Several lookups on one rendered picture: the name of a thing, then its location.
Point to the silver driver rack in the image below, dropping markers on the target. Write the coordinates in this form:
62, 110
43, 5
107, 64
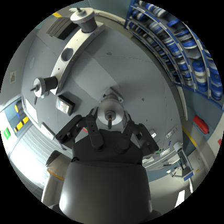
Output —
73, 52

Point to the white printed paper sheet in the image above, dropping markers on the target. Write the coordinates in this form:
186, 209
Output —
31, 110

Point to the small white plate with hole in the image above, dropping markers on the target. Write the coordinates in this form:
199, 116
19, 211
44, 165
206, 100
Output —
153, 133

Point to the red marker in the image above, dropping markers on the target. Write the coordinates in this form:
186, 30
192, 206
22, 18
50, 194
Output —
84, 129

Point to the green circuit board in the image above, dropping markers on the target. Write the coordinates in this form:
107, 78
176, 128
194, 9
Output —
159, 151

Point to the small black box white label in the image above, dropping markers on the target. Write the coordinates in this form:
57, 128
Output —
65, 105

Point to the grey roller shutter door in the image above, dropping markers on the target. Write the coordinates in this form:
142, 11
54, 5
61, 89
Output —
35, 157

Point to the yellow barrier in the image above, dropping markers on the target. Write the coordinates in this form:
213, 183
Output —
21, 123

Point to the black bit with yellow band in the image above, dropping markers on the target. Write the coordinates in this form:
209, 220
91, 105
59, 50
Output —
109, 122

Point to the yellow corner guard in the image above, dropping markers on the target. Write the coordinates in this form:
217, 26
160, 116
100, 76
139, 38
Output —
57, 14

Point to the white paper label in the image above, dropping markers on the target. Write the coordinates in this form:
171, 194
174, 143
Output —
12, 77

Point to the grey torque screwdriver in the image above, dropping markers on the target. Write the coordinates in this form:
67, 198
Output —
84, 19
115, 110
45, 84

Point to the blue shelf unit with reels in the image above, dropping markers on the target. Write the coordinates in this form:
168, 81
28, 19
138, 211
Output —
183, 43

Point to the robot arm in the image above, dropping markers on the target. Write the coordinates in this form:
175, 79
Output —
52, 183

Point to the grey bit strip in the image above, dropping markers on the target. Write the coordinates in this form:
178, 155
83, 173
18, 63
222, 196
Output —
172, 131

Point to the red fire extinguisher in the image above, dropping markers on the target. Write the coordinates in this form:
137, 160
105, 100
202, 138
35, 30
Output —
201, 124

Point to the green wall box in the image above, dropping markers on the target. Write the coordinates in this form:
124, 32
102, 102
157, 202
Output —
7, 133

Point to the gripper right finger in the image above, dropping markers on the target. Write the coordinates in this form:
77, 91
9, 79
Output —
143, 134

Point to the white stand with blue base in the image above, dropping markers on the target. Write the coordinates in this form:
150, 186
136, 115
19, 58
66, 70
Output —
182, 157

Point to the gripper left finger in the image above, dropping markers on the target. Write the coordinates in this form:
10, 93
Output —
92, 129

